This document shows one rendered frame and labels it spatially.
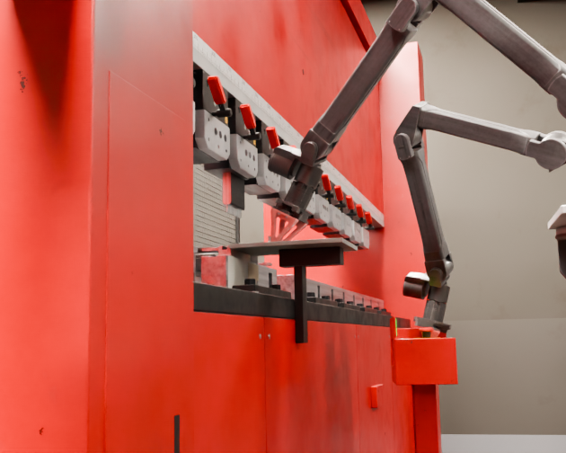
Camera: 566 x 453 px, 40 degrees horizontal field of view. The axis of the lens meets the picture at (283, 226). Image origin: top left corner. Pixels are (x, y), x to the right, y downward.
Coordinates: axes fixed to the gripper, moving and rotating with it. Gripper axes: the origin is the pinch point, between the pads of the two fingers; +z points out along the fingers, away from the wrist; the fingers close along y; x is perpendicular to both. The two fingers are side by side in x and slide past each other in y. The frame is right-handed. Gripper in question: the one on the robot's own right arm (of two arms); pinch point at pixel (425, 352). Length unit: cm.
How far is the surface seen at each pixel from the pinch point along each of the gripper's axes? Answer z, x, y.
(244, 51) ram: -60, 45, 62
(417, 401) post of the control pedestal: 13.2, 8.3, 0.2
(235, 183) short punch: -28, 44, 56
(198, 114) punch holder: -36, 72, 62
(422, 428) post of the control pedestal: 19.8, 8.3, -2.7
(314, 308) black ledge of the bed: -4.2, 28.0, 31.7
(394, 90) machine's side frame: -127, -168, 28
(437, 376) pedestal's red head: 5.2, 15.2, -3.0
